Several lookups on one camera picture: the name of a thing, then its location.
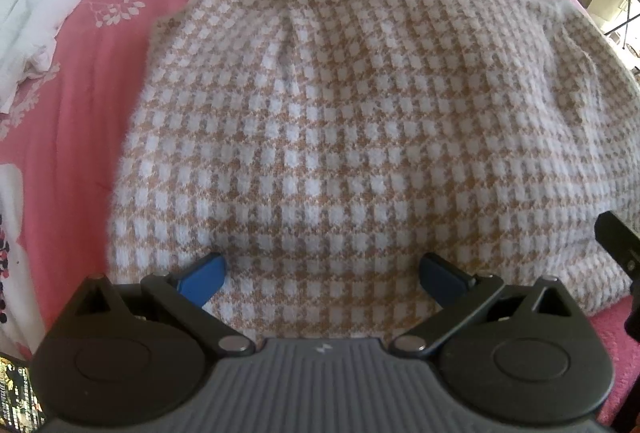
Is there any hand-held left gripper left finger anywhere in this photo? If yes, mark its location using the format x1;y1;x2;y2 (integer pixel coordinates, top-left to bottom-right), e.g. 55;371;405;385
65;253;256;356

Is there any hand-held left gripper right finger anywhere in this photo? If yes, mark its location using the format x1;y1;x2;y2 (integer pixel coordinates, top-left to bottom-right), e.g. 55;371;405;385
390;253;583;356

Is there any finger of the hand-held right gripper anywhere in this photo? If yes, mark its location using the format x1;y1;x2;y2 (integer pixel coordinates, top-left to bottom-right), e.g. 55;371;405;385
623;280;640;337
595;211;640;284

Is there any beige white houndstooth knit cardigan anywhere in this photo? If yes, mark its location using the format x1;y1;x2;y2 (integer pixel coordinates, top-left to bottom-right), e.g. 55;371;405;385
107;0;640;349

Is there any pink floral blanket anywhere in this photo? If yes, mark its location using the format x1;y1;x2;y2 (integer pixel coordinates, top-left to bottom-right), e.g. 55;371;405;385
0;0;640;433

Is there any black phone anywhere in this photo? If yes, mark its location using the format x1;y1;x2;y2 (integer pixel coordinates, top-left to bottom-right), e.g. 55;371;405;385
0;353;48;433

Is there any white crumpled cloth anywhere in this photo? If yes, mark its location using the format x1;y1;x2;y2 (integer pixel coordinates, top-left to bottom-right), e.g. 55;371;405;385
0;0;98;114

